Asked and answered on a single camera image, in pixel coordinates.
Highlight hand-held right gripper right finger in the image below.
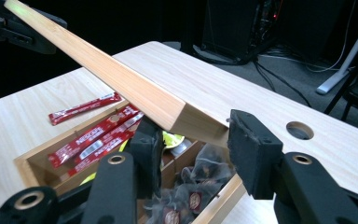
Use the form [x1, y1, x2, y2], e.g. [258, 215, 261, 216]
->
[227, 108, 358, 224]

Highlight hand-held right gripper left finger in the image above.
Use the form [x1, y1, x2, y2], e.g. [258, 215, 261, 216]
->
[80, 115, 165, 224]

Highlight red drink sachet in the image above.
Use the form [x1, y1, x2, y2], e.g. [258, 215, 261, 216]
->
[47, 104, 142, 170]
[66, 129, 138, 177]
[48, 91, 123, 127]
[74, 112, 145, 163]

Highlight wooden tea box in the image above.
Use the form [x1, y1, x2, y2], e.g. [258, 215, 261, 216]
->
[3, 0, 247, 224]

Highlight yellow-green capsule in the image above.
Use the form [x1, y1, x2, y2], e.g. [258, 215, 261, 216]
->
[162, 130, 194, 157]
[118, 139, 131, 154]
[79, 172, 98, 187]

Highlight pile of dark tea bags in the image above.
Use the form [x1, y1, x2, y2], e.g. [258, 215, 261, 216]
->
[144, 143, 241, 224]

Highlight white metal stand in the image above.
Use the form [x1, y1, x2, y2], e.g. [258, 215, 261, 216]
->
[316, 12, 358, 96]

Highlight black equipment cabinet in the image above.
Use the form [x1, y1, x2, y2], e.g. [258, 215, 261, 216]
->
[180, 0, 282, 66]

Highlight black floor cables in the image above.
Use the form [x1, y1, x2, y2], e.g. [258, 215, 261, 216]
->
[254, 57, 312, 108]

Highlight white floor cable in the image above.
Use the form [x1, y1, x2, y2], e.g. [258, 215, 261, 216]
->
[260, 0, 357, 74]

